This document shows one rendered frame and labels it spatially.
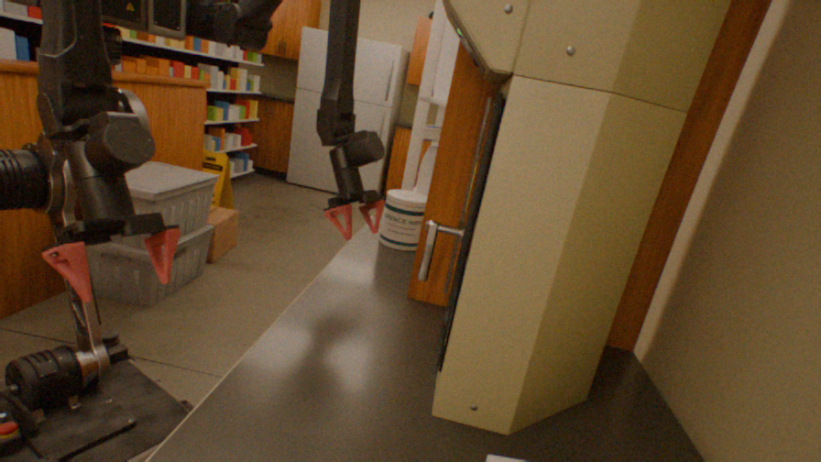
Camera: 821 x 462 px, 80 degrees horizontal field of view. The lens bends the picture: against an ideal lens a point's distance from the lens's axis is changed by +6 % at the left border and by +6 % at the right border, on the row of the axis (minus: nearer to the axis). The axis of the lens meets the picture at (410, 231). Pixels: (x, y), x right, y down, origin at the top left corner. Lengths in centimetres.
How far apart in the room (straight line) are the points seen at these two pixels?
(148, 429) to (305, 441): 116
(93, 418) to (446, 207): 128
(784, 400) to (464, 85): 68
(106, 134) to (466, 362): 53
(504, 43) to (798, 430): 59
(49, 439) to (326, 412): 119
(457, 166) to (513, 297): 40
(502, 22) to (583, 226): 26
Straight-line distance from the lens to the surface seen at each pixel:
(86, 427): 179
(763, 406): 85
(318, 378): 75
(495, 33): 58
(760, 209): 93
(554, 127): 58
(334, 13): 109
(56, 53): 77
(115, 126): 69
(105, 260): 294
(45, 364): 181
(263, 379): 74
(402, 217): 129
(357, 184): 105
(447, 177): 96
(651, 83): 67
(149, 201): 268
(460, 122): 95
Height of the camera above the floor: 137
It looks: 17 degrees down
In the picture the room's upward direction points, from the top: 11 degrees clockwise
